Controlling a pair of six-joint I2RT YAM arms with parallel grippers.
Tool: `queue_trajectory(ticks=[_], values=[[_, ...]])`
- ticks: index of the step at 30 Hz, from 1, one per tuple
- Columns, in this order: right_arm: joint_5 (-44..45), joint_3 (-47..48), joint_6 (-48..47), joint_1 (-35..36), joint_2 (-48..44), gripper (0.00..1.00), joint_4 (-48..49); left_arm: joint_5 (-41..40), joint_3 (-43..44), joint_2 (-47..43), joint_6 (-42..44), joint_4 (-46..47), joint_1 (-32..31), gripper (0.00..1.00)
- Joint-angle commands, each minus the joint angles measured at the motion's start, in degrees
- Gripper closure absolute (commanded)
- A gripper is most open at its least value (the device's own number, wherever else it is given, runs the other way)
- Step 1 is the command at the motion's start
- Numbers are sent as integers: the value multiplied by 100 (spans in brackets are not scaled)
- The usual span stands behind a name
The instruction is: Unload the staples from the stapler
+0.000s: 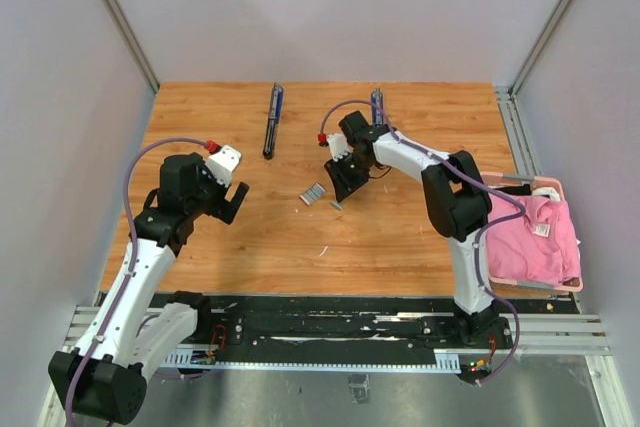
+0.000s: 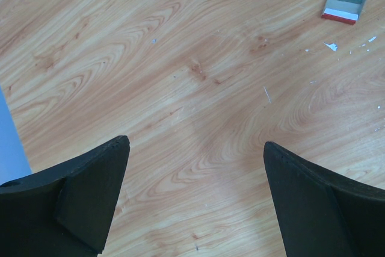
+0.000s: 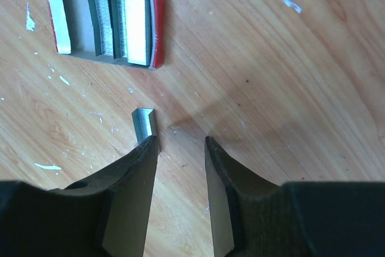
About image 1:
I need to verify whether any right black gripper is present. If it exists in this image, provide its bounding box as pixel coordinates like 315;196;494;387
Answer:
325;151;374;202

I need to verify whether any silver staple strip block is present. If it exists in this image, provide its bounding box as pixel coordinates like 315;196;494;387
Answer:
299;183;326;206

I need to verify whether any blue stapler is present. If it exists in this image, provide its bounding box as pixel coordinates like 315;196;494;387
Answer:
262;83;284;160
370;88;384;127

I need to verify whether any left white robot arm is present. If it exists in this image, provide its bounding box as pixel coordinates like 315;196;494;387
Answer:
48;145;249;425

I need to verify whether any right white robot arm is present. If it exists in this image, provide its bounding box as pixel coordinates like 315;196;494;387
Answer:
318;111;497;347

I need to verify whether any pink plastic basket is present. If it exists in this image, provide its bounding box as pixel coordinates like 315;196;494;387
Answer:
481;171;583;292

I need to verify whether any pink cloth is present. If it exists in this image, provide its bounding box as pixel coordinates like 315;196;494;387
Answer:
485;195;581;285

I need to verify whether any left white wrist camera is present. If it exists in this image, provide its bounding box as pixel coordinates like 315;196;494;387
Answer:
205;145;242;187

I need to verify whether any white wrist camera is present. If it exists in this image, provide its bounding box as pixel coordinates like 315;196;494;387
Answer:
205;145;242;187
327;133;351;162

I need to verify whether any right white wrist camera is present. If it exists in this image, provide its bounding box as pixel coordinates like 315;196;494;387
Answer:
327;133;351;162

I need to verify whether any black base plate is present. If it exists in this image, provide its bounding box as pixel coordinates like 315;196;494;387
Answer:
146;294;596;361

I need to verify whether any grey cable duct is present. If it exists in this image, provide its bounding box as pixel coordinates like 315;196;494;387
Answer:
161;349;462;374

